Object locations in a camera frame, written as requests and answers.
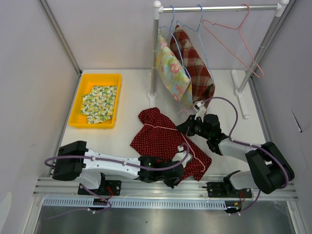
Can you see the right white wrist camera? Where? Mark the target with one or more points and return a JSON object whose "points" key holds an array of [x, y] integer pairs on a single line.
{"points": [[200, 109]]}

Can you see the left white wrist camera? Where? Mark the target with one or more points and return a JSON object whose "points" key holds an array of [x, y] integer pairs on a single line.
{"points": [[183, 156]]}

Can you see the metal clothes rack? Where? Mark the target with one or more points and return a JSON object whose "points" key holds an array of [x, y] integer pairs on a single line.
{"points": [[279, 9]]}

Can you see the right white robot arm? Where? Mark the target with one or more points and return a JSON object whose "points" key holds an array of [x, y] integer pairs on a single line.
{"points": [[268, 169]]}

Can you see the red plaid skirt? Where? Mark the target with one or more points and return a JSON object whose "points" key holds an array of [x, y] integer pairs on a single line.
{"points": [[203, 87]]}

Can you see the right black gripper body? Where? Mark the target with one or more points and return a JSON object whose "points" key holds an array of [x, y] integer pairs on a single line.
{"points": [[198, 127]]}

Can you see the blue wire hanger left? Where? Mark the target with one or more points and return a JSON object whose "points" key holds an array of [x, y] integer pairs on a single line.
{"points": [[170, 29]]}

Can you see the lemon print cloth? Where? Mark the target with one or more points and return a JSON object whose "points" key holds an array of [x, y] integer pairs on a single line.
{"points": [[98, 105]]}

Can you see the blue wire hanger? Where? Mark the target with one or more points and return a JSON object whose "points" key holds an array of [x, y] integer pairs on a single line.
{"points": [[199, 36], [170, 29]]}

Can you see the red polka dot skirt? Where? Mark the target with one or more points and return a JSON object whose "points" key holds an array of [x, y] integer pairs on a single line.
{"points": [[163, 143]]}

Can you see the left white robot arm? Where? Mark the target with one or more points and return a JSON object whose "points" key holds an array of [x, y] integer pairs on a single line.
{"points": [[75, 162]]}

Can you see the pink wire hanger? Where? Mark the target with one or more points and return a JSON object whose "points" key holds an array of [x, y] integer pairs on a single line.
{"points": [[185, 138], [239, 30]]}

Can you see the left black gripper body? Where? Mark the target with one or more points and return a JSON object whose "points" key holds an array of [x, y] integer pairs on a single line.
{"points": [[169, 183]]}

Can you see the pastel floral skirt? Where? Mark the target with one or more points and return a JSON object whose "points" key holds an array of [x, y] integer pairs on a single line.
{"points": [[172, 73]]}

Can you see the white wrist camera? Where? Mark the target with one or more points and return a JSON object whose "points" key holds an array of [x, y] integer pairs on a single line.
{"points": [[183, 156], [200, 109]]}

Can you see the yellow plastic tray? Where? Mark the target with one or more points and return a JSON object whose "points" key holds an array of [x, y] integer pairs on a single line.
{"points": [[88, 81]]}

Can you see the blue wire hanger right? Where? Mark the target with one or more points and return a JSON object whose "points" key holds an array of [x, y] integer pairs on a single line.
{"points": [[199, 36]]}

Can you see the white slotted cable duct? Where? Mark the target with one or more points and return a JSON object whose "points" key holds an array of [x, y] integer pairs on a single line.
{"points": [[90, 202]]}

